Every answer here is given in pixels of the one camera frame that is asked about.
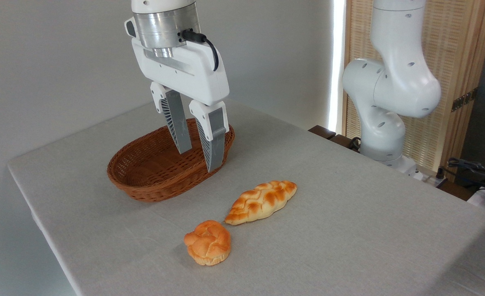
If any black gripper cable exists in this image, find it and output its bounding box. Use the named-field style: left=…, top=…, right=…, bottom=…
left=180, top=28, right=220, bottom=72

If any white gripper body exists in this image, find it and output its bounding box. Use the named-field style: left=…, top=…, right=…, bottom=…
left=125, top=18, right=230, bottom=106

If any metal screen hinge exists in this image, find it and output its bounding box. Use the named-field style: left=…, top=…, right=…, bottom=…
left=451, top=88, right=478, bottom=112

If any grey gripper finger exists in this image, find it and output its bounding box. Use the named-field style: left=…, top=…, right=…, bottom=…
left=150, top=81, right=193, bottom=155
left=189, top=100, right=230, bottom=173

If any black cable bundle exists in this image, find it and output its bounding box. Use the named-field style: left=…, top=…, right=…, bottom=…
left=446, top=154, right=485, bottom=194

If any round knotted bread bun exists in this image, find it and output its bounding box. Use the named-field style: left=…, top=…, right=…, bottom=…
left=184, top=220, right=231, bottom=266

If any dark brown wooden furniture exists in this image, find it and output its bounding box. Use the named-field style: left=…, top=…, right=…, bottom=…
left=308, top=125, right=363, bottom=153

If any grey tablecloth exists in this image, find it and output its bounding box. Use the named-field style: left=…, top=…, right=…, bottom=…
left=7, top=99, right=485, bottom=296

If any long braided bread loaf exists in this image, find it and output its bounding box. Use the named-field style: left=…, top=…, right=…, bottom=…
left=225, top=180, right=298, bottom=226

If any brown wicker oval basket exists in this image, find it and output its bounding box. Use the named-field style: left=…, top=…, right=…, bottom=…
left=107, top=118, right=236, bottom=202

